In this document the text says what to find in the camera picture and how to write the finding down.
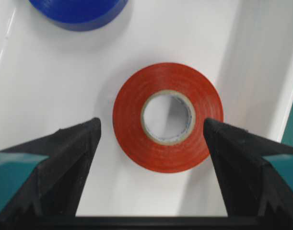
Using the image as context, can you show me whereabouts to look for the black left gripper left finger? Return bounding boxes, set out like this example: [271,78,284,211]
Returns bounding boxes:
[0,117,101,230]

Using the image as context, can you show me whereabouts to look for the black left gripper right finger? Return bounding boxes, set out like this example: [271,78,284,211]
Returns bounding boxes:
[203,118,293,230]

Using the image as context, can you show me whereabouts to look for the red tape roll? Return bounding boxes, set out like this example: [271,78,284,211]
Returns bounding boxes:
[113,62,223,173]

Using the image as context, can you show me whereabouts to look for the blue tape roll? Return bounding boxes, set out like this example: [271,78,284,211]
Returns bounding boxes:
[29,0,128,31]

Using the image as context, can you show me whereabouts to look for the white plastic tray case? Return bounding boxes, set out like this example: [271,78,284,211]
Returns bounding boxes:
[0,0,293,216]

